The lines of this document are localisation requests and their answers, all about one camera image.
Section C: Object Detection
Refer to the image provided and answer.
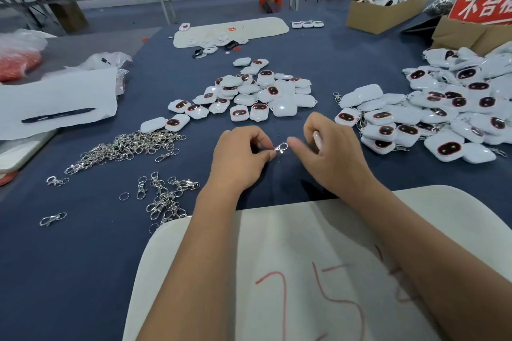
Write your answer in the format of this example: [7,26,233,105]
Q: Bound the white foam board red marks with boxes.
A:
[122,185,512,341]

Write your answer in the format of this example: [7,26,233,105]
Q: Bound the person's left hand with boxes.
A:
[202,125,278,200]

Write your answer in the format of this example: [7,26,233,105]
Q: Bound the flat brown cardboard box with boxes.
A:
[432,15,512,55]

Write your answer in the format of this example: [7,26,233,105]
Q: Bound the red sign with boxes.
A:
[448,0,512,26]

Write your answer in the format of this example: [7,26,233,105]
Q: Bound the long white foam board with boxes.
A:
[173,17,291,49]

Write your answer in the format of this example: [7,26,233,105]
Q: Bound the person's left forearm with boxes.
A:
[136,189,253,341]

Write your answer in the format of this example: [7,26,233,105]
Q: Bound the orange bag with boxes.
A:
[0,49,43,82]

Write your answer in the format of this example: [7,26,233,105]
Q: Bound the white plastic bag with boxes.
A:
[0,28,57,52]

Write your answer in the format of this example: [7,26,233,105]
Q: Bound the person's right forearm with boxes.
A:
[352,181,512,341]

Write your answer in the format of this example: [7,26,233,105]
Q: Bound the white paper sheet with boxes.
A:
[0,67,119,141]

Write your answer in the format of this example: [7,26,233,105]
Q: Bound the person's right hand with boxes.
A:
[286,111,381,204]

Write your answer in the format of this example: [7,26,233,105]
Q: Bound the black pen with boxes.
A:
[21,107,97,124]

